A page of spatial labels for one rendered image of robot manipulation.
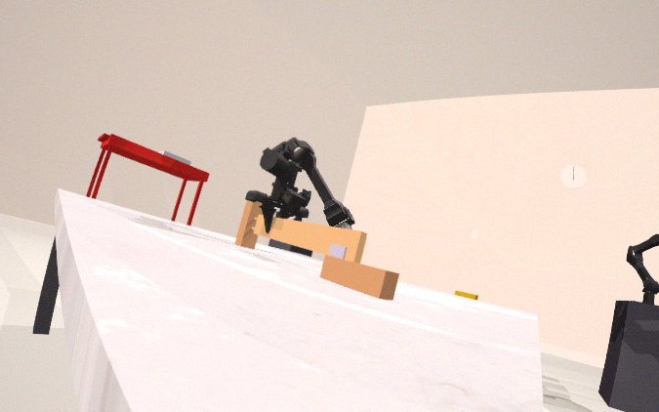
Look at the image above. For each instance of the long tan wooden rail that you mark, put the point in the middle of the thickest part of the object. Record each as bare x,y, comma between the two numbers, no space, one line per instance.
317,238

